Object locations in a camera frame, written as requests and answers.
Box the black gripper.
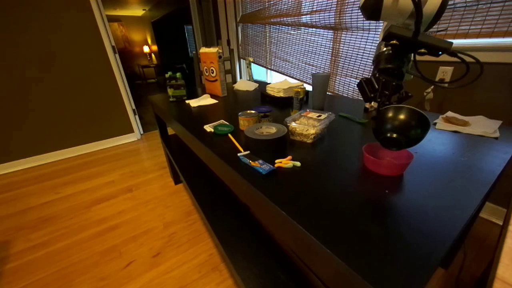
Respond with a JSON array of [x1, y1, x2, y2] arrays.
[[356, 40, 416, 114]]

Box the black bowl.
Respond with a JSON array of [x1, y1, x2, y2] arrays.
[[370, 103, 432, 152]]

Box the red plastic bowl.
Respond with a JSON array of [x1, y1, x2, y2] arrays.
[[360, 141, 416, 179]]

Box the grey plastic cup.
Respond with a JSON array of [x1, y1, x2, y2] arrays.
[[309, 71, 333, 112]]

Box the clear plastic nut container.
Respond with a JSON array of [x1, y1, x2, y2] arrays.
[[284, 107, 338, 146]]

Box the round brown cookie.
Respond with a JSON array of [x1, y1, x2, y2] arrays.
[[442, 114, 472, 130]]

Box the woven window blind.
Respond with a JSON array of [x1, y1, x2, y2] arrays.
[[236, 0, 512, 101]]

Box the white napkin under cookie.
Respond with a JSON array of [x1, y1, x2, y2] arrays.
[[432, 109, 504, 141]]

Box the small dark lidded jar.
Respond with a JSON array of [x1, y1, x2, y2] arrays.
[[253, 104, 277, 125]]

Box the round grey tin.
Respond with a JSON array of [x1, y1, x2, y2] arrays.
[[244, 120, 292, 157]]

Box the small beige topped can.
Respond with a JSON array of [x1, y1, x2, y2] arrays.
[[237, 109, 263, 133]]

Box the blue snack packet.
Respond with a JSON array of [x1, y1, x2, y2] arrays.
[[237, 154, 277, 176]]

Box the wooden stick with white head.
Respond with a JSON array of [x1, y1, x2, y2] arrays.
[[228, 131, 252, 159]]

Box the green round lid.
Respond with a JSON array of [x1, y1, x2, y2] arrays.
[[202, 119, 236, 136]]

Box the orange face carton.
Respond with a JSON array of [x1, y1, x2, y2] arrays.
[[197, 45, 229, 99]]

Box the white wall outlet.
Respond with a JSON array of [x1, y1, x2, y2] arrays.
[[434, 64, 456, 83]]

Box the wrist mounted camera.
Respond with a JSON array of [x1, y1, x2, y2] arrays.
[[381, 23, 456, 55]]

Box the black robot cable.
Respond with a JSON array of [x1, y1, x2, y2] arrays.
[[407, 0, 485, 91]]

